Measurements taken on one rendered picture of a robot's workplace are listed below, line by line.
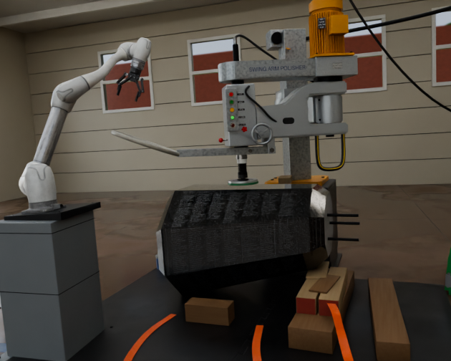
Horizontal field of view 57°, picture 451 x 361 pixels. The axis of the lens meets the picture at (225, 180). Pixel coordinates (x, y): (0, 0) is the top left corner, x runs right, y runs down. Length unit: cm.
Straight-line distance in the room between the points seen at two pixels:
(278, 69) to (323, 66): 31
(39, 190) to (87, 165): 826
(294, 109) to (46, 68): 915
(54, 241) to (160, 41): 795
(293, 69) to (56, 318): 213
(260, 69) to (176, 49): 697
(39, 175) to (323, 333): 180
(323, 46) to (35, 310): 245
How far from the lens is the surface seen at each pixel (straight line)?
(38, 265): 255
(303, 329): 245
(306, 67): 302
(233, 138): 286
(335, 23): 308
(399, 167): 904
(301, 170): 368
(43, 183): 261
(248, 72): 291
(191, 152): 288
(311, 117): 322
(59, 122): 289
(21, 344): 282
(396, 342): 241
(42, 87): 1156
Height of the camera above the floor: 121
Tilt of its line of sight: 6 degrees down
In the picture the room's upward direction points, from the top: 3 degrees counter-clockwise
